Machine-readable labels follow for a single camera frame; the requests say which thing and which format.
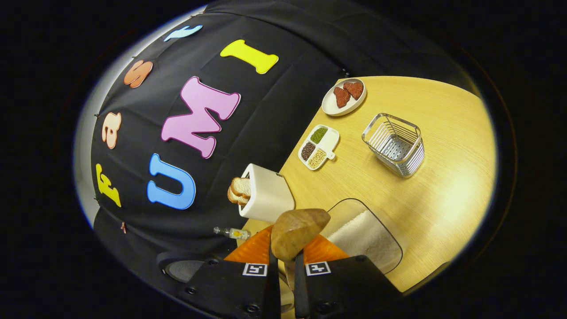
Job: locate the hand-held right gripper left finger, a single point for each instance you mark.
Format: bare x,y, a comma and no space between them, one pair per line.
273,288

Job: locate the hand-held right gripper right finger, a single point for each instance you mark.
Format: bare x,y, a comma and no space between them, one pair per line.
300,292

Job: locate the wooden spoon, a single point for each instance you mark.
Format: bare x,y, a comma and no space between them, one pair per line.
297,230

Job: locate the clear glass rice dish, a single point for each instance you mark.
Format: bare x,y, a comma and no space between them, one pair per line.
367,239

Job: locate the small glass bottle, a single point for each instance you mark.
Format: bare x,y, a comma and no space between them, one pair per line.
234,233

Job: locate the white toaster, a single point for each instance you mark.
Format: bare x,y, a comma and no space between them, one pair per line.
270,195

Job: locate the white divided bean dish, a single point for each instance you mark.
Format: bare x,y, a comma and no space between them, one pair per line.
330,141

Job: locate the white round plate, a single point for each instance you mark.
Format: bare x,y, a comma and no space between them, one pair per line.
330,106

